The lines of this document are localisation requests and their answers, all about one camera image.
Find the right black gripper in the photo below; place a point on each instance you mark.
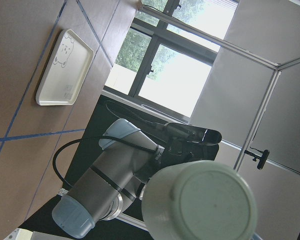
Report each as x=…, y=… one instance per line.
x=170, y=155

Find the pale green plastic cup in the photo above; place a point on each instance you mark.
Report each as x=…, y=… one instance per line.
x=201, y=200

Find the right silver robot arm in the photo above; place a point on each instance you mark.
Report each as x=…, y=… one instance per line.
x=129, y=158

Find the cream bear tray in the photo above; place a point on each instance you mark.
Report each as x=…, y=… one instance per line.
x=65, y=72

